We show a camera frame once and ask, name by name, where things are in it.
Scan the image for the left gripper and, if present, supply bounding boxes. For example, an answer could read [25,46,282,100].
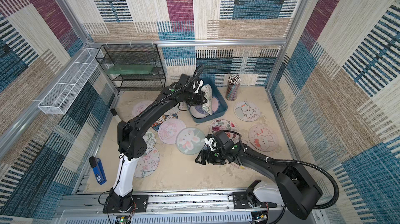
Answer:
[184,93,210,107]

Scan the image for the pale pink unicorn coaster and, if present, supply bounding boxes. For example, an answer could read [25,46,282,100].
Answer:
[190,96,220,119]

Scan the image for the green flower outline coaster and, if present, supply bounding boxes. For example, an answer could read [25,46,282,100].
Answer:
[201,84,213,115]

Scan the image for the green bunny coaster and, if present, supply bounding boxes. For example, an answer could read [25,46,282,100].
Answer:
[176,128,206,155]

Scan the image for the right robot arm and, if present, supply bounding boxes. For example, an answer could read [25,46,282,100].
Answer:
[195,130,323,220]

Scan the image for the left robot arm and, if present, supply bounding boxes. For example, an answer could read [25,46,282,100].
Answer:
[103,73,206,214]

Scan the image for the teal plastic storage box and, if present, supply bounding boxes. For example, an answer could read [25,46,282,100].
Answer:
[190,78,228,123]

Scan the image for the white butterfly coaster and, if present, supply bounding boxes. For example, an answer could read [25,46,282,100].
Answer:
[165,107,180,115]

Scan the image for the red floral coaster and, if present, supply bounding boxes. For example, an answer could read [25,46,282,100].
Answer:
[208,119,236,134]

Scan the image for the pink rabbit coaster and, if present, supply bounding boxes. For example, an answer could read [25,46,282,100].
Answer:
[248,125,278,152]

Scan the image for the cup of colored pencils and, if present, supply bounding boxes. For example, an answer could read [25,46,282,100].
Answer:
[226,74,241,101]

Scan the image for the dark blue cartoon coaster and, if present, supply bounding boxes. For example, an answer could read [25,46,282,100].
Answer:
[152,114,178,132]

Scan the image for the white dog coaster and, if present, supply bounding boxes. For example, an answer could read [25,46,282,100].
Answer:
[234,101,261,122]

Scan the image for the pink kitty coaster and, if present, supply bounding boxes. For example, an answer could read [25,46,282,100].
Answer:
[132,101,153,118]

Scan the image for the white daisy coaster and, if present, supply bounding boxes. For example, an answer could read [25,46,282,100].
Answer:
[143,131,156,155]

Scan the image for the pink blossom coaster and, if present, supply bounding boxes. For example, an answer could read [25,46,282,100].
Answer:
[134,148,160,178]

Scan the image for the white marker black cap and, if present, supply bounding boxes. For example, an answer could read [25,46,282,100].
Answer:
[110,108,120,122]

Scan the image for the green board on shelf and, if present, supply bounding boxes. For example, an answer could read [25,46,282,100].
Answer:
[106,64,154,75]

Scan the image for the blue handheld device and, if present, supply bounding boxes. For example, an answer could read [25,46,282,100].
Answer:
[89,156,107,185]

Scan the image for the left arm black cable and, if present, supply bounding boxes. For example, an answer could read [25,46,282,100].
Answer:
[156,64,205,112]

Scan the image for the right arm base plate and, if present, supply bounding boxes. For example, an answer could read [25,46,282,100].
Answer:
[228,191,278,209]

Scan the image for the black wire shelf rack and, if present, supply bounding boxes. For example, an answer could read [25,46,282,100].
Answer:
[95,44,166,92]

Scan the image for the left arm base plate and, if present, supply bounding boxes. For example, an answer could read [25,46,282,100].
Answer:
[103,193,149,214]

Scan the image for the white wire mesh basket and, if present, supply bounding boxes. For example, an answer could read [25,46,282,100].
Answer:
[38,48,99,115]

